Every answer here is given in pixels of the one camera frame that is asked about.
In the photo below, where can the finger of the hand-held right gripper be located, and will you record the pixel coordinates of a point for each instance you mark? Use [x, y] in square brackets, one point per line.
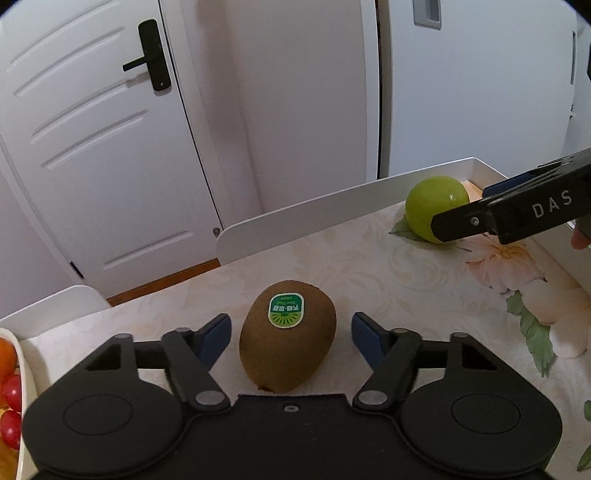
[512, 182]
[461, 221]

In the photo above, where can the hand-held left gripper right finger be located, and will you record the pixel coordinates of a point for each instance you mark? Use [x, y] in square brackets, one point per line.
[367, 338]

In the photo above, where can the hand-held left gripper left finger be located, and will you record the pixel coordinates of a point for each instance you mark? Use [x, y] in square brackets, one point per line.
[214, 338]

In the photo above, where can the large green apple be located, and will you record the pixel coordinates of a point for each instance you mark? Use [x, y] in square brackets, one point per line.
[429, 198]

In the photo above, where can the brown kiwi with green sticker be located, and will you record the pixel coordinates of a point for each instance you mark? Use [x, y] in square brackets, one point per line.
[286, 355]

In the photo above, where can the cream oval plate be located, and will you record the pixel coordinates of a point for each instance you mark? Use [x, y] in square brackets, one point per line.
[28, 383]

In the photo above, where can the medium orange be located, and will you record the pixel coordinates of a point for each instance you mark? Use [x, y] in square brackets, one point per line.
[7, 357]

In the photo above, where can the red tomato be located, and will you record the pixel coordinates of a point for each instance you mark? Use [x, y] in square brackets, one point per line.
[13, 392]
[10, 429]

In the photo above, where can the person's right hand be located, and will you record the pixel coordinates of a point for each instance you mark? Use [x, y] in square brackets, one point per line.
[581, 237]

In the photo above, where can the white sliding door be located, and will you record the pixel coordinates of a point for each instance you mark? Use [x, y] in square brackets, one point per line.
[485, 92]

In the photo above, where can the white rimmed table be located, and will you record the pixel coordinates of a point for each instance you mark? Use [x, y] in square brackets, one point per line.
[300, 217]

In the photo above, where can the white panelled door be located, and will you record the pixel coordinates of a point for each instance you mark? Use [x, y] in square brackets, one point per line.
[92, 184]

